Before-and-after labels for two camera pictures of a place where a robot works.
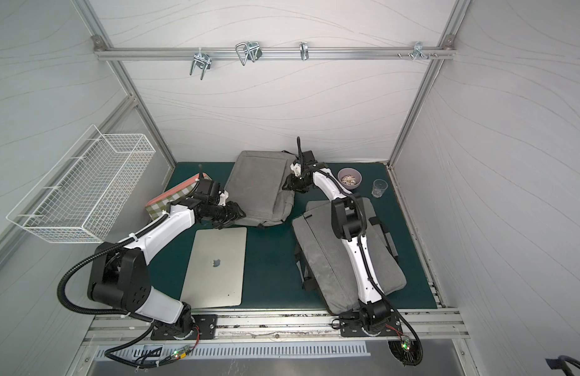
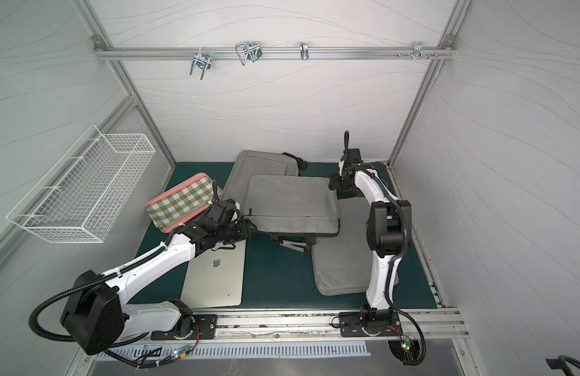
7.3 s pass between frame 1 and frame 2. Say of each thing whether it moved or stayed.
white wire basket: stayed
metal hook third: stayed
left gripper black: moved
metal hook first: stayed
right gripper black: moved
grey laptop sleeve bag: moved
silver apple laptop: stayed
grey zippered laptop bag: stayed
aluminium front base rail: stayed
